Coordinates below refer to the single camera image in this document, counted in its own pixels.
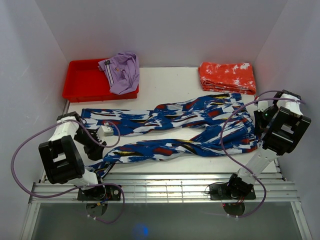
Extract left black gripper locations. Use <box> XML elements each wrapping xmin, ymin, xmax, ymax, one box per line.
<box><xmin>73</xmin><ymin>128</ymin><xmax>107</xmax><ymax>163</ymax></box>

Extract blue white red patterned trousers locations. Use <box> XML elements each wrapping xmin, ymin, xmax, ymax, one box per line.
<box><xmin>80</xmin><ymin>92</ymin><xmax>259</xmax><ymax>181</ymax></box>

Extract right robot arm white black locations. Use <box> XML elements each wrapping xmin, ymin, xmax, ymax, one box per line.
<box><xmin>225</xmin><ymin>89</ymin><xmax>312</xmax><ymax>199</ymax></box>

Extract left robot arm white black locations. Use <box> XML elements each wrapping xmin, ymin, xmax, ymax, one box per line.
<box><xmin>38</xmin><ymin>111</ymin><xmax>107</xmax><ymax>200</ymax></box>

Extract folded orange white trousers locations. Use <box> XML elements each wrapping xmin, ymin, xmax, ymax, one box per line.
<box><xmin>197</xmin><ymin>62</ymin><xmax>256</xmax><ymax>95</ymax></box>

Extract purple trousers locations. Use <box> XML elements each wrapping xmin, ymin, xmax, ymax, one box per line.
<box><xmin>98</xmin><ymin>51</ymin><xmax>140</xmax><ymax>95</ymax></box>

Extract red plastic tray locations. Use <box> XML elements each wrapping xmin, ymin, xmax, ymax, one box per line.
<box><xmin>62</xmin><ymin>58</ymin><xmax>139</xmax><ymax>103</ymax></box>

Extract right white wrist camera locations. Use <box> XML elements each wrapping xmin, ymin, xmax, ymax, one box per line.
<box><xmin>255</xmin><ymin>99</ymin><xmax>269</xmax><ymax>112</ymax></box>

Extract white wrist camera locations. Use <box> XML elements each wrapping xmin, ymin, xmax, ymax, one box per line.
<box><xmin>96</xmin><ymin>123</ymin><xmax>114</xmax><ymax>139</ymax></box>
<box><xmin>255</xmin><ymin>99</ymin><xmax>269</xmax><ymax>112</ymax></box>

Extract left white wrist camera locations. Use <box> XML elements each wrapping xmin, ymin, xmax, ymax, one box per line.
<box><xmin>96</xmin><ymin>123</ymin><xmax>114</xmax><ymax>139</ymax></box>

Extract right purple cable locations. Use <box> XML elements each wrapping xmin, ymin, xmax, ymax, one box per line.
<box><xmin>199</xmin><ymin>90</ymin><xmax>307</xmax><ymax>218</ymax></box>

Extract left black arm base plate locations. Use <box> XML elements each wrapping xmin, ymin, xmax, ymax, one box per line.
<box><xmin>77</xmin><ymin>184</ymin><xmax>122</xmax><ymax>202</ymax></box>

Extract aluminium rail frame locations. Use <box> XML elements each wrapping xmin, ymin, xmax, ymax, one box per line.
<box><xmin>19</xmin><ymin>99</ymin><xmax>313</xmax><ymax>240</ymax></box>

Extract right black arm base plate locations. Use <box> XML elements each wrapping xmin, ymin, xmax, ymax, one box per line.
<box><xmin>204</xmin><ymin>182</ymin><xmax>256</xmax><ymax>201</ymax></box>

